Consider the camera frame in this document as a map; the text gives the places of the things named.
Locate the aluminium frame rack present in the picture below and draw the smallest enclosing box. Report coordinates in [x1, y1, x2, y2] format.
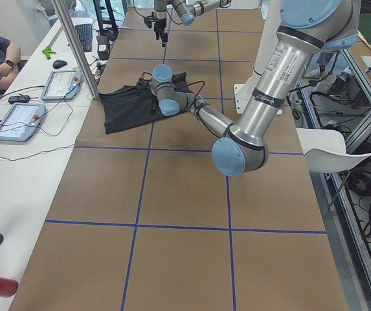
[289, 41, 371, 310]

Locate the black keyboard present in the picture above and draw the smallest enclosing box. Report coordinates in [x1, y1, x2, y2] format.
[74, 23, 93, 52]

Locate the white plastic chair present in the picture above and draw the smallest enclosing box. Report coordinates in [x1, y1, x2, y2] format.
[297, 128, 371, 173]

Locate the near teach pendant tablet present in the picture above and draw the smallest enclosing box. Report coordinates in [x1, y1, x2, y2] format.
[0, 103, 47, 143]

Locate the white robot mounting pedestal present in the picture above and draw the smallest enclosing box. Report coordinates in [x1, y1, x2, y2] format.
[234, 0, 281, 115]

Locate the black computer mouse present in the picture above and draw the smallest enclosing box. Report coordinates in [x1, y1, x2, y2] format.
[52, 60, 67, 69]

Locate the black graphic t-shirt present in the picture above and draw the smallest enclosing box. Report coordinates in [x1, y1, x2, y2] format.
[98, 72, 189, 135]

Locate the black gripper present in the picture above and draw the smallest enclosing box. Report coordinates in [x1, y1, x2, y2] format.
[152, 12, 168, 47]

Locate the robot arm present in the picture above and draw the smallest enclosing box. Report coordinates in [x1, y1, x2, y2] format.
[144, 0, 232, 47]
[150, 1, 361, 176]

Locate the camera cable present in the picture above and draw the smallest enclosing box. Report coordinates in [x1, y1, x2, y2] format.
[149, 73, 212, 117]

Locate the black handheld remote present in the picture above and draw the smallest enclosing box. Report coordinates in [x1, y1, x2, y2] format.
[8, 95, 30, 104]

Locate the teach pendant tablet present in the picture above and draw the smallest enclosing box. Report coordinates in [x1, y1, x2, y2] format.
[0, 103, 47, 143]
[41, 70, 83, 101]

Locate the far teach pendant tablet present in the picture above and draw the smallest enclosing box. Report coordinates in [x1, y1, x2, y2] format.
[41, 70, 83, 101]

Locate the green plastic clamp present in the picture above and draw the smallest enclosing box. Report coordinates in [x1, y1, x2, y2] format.
[42, 46, 57, 60]

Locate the aluminium frame post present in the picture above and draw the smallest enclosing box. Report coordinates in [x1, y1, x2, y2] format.
[51, 0, 98, 99]

